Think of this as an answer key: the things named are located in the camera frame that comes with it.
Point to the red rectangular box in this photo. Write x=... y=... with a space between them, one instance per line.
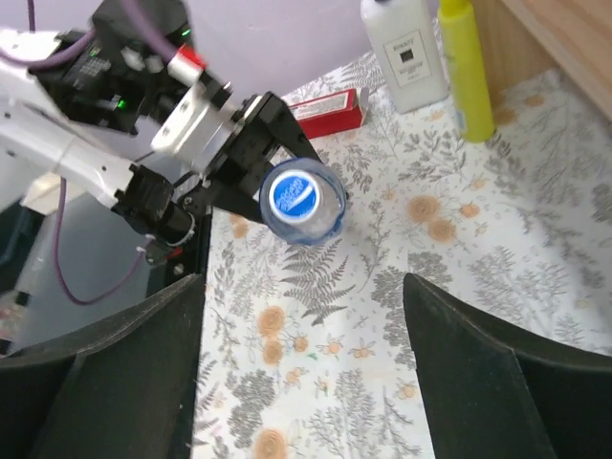
x=332 y=114

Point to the yellow squeeze bottle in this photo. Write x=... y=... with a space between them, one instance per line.
x=466 y=71

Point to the wooden shelf rack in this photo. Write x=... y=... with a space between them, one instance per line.
x=522 y=39

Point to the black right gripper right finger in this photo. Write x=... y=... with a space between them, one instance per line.
x=494 y=390

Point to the white bottle black cap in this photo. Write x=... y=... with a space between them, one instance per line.
x=402 y=37

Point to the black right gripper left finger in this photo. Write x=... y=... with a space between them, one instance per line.
x=122 y=387

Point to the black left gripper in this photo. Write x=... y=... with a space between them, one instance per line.
x=264 y=125

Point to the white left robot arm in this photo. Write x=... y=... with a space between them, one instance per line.
x=138 y=61

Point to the floral tablecloth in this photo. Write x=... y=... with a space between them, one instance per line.
x=305 y=352

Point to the blue label water bottle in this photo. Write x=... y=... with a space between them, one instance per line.
x=327 y=221

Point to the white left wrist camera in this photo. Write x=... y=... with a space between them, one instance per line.
x=194 y=132

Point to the white blue cap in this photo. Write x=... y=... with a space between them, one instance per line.
x=294 y=196

